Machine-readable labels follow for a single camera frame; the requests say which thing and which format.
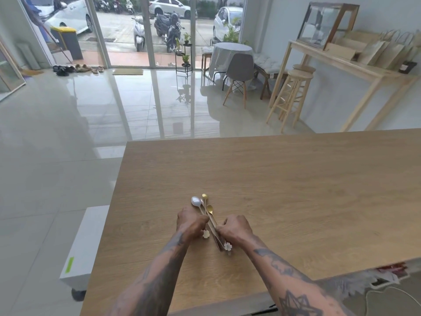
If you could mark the person's right hand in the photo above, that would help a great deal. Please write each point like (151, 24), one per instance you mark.
(236, 230)

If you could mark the person's left hand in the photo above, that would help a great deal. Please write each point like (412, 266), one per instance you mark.
(192, 222)

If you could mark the gold spoon with flower end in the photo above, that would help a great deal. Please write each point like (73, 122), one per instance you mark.
(206, 234)
(228, 246)

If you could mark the person's left forearm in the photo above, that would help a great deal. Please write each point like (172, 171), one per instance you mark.
(154, 279)

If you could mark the person's right forearm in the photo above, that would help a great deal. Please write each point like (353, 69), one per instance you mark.
(286, 276)

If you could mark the grey chair with wooden legs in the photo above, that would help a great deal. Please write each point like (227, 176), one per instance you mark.
(240, 67)

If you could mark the small potted plant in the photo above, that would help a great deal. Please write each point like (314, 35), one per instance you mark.
(185, 59)
(178, 46)
(186, 38)

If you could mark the tan doormat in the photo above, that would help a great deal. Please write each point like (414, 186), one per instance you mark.
(128, 72)

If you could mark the wooden bar stool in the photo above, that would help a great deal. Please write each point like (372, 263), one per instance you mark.
(300, 74)
(304, 67)

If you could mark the wooden bench with cushions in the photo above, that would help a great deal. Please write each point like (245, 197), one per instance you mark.
(268, 62)

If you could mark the small cushioned wooden stool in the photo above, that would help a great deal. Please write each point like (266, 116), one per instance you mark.
(207, 50)

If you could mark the round table with grey cloth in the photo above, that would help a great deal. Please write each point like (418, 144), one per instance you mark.
(227, 49)

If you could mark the black metal plant stand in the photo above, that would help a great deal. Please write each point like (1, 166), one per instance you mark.
(187, 45)

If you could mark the large leafy plant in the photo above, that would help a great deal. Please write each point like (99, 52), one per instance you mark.
(232, 34)

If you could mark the black motorcycle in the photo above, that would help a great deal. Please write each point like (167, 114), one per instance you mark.
(167, 29)

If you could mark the white scooter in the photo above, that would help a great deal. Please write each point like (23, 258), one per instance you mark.
(139, 34)

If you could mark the row of shoes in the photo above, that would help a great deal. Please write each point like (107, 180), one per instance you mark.
(62, 71)

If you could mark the light wooden console table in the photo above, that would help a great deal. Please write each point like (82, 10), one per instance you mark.
(361, 70)

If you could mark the white hatchback car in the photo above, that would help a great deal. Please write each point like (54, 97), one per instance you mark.
(223, 21)

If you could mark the light wooden box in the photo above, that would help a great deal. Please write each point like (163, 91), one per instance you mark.
(340, 51)

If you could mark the dark bin with yellow lid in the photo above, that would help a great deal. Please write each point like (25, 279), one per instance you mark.
(70, 46)

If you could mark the silver sedan car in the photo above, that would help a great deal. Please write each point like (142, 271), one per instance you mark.
(167, 6)

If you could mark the yellow broom head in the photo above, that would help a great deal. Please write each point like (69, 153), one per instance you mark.
(33, 72)

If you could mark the glass display case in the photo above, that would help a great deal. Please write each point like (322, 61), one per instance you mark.
(319, 26)

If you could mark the row of parked motorcycles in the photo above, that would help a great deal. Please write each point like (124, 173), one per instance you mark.
(112, 4)

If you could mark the white leaning panels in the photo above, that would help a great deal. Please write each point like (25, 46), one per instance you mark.
(29, 55)

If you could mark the row of kraft paper bags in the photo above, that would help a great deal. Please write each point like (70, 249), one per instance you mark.
(391, 55)

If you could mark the wooden glass-door cabinet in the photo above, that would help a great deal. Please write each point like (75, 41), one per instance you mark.
(10, 72)

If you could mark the small black box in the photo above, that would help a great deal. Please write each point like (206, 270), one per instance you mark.
(408, 67)

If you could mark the white van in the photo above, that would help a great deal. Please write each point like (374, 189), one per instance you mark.
(70, 18)

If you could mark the sliding glass door frame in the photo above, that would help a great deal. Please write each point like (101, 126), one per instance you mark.
(148, 29)

